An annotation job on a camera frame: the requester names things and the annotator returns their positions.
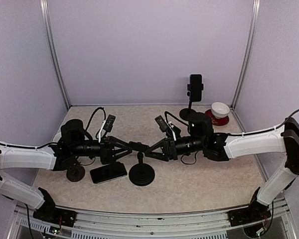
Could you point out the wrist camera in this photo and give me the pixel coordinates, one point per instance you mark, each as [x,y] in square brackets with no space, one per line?
[170,130]
[105,128]

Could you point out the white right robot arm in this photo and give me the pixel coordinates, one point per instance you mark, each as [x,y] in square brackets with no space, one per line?
[219,147]

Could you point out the white ceramic bowl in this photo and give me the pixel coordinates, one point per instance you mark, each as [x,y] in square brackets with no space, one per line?
[220,110]

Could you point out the brown-base plate phone stand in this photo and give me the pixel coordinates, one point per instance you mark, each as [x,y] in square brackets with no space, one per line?
[75,173]

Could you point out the red round saucer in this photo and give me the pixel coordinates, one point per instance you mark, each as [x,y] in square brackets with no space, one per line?
[216,121]

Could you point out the black smartphone blue edge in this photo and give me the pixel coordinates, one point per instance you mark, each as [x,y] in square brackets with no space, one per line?
[107,160]

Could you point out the black round-base pole stand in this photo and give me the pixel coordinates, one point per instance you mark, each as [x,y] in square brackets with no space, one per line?
[184,113]

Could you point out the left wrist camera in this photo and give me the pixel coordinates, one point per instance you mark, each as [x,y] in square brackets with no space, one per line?
[105,128]

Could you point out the blue-edged black smartphone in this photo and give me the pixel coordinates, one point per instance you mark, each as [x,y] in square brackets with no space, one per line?
[196,87]

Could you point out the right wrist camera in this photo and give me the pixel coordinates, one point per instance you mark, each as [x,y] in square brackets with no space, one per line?
[170,130]

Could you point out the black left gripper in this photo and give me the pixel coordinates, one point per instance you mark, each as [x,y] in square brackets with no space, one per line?
[109,151]

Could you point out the light blue mug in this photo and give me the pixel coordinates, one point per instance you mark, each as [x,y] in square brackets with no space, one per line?
[57,137]

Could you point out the black smartphone silver edge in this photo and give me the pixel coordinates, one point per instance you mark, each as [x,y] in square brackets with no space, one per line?
[108,172]

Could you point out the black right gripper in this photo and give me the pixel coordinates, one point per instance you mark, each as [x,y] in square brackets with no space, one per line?
[172,154]

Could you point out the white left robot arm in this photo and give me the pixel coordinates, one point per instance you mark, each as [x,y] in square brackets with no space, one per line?
[74,142]

